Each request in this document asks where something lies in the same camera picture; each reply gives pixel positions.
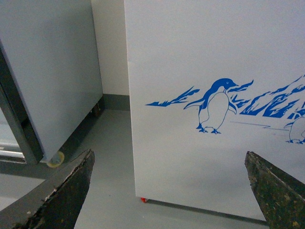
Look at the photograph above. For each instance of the white chest freezer blue rim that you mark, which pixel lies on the white chest freezer blue rim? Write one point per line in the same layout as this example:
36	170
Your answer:
210	80

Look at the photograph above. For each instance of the yellowish cabinet caster wheel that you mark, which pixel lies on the yellowish cabinet caster wheel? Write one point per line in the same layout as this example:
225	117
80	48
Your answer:
57	160

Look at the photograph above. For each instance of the white cabinet with dark frame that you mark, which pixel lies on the white cabinet with dark frame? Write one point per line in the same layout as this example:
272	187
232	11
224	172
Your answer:
51	48

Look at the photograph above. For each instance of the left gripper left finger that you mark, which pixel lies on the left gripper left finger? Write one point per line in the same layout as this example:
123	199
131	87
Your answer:
56	202

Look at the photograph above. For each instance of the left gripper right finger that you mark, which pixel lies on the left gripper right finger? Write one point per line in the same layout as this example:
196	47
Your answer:
280	196

